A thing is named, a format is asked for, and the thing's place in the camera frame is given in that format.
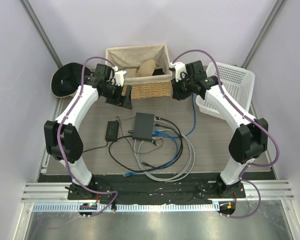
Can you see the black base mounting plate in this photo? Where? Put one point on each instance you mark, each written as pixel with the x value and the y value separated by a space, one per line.
pixel 140 189

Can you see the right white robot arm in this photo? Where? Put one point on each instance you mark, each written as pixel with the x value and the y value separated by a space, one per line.
pixel 248 142

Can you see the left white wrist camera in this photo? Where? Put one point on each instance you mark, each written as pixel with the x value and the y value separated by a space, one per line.
pixel 119 77

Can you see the black and beige bucket hat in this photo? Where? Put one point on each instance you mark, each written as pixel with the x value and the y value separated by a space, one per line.
pixel 66 80

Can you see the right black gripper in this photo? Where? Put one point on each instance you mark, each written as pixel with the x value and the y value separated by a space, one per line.
pixel 177 94

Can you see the beige cap in basket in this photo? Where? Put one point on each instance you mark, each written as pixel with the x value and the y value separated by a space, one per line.
pixel 146 69

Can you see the white slotted cable duct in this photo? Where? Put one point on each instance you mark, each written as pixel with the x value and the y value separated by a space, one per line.
pixel 87 207

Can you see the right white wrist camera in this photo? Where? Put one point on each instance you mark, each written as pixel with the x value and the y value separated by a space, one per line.
pixel 179 69

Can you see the black network switch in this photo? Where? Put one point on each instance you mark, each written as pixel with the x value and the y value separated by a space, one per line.
pixel 143 127

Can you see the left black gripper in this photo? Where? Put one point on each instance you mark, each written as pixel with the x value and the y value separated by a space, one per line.
pixel 116 101

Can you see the white plastic perforated basket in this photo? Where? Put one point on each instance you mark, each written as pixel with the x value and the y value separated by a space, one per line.
pixel 238 82

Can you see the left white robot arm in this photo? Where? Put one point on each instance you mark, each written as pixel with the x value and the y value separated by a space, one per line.
pixel 62 138

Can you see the wicker basket with liner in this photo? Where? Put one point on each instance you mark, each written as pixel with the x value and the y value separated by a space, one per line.
pixel 157 85

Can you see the black power adapter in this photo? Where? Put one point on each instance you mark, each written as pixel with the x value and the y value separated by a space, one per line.
pixel 112 130

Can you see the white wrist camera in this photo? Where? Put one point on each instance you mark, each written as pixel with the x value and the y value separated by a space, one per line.
pixel 119 77
pixel 179 69

